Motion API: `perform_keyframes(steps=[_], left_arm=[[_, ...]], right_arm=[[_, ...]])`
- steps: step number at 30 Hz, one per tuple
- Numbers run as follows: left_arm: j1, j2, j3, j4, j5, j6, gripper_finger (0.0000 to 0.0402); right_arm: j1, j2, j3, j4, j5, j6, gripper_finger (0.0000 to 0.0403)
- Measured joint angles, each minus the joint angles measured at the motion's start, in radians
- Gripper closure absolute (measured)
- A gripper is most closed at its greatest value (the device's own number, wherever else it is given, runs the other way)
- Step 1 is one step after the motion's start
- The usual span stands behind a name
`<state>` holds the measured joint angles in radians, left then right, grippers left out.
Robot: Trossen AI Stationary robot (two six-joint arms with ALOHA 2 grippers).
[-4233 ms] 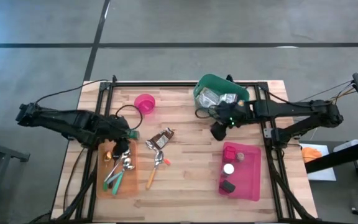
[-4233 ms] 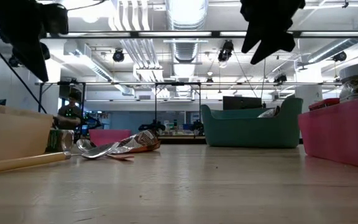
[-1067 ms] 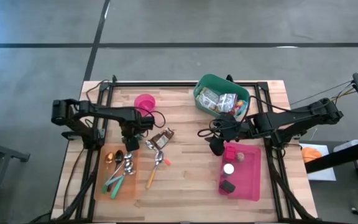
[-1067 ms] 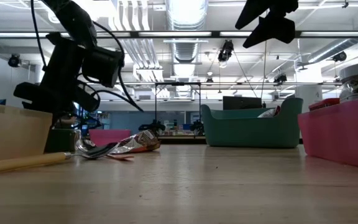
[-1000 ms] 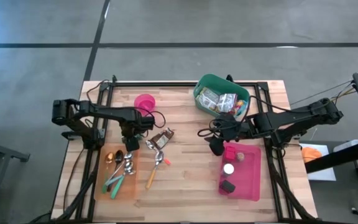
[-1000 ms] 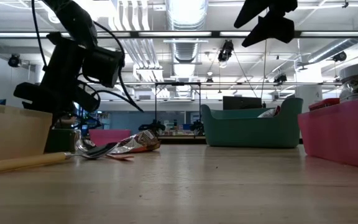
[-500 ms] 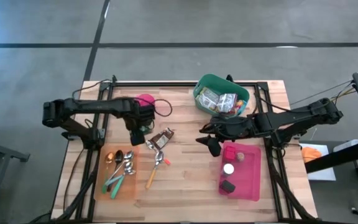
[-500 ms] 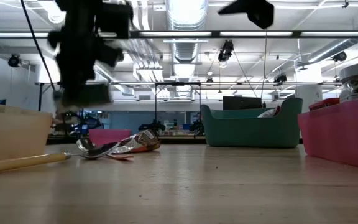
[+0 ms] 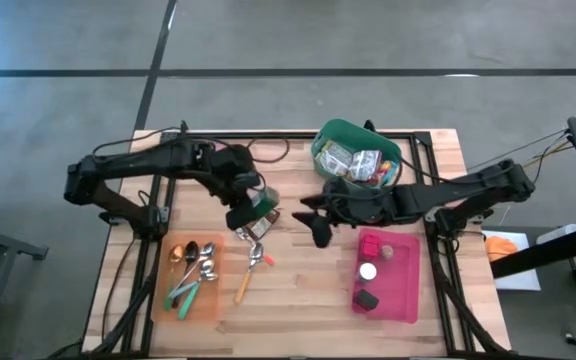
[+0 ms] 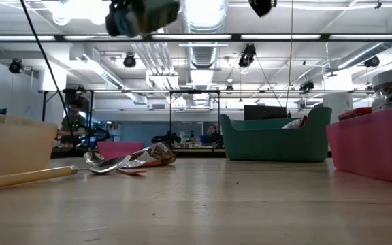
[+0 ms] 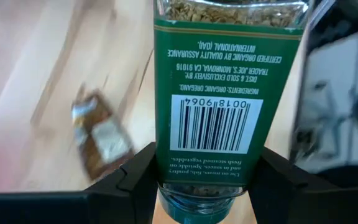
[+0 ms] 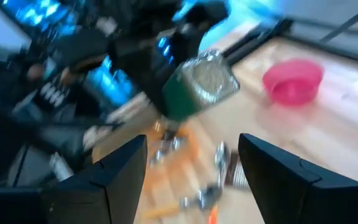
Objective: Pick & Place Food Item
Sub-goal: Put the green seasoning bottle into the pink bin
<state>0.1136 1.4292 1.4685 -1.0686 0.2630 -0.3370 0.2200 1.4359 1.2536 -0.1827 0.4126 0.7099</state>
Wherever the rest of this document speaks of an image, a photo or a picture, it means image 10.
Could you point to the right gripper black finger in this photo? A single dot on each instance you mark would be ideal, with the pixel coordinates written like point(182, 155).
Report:
point(262, 7)

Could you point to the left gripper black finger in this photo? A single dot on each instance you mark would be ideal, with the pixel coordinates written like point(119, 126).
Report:
point(114, 20)

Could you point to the black overhead crossbar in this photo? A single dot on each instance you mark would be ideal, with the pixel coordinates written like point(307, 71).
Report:
point(325, 37)

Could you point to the black monitor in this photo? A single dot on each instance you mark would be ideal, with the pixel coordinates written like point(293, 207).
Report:
point(264, 112)

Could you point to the person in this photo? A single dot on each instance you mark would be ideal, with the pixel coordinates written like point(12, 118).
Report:
point(213, 134)
point(73, 126)

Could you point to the black background robot arms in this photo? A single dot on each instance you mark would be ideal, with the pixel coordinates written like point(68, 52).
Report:
point(167, 137)

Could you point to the pink plastic bowl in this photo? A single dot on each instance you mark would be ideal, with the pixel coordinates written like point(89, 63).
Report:
point(119, 149)

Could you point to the teal green plastic bin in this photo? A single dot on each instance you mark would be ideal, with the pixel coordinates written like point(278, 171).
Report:
point(274, 143)

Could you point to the brown foil snack packet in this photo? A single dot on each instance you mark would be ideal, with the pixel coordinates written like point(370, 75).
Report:
point(155, 154)

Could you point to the red box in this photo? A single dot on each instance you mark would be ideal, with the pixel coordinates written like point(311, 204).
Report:
point(354, 114)

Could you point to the orange translucent plastic tray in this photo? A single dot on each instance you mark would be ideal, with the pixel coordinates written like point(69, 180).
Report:
point(12, 143)

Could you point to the pink translucent plastic tray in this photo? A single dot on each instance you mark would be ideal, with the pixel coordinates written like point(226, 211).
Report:
point(369, 146)

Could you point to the black background frame rig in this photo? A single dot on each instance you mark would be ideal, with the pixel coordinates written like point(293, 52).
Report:
point(194, 91)

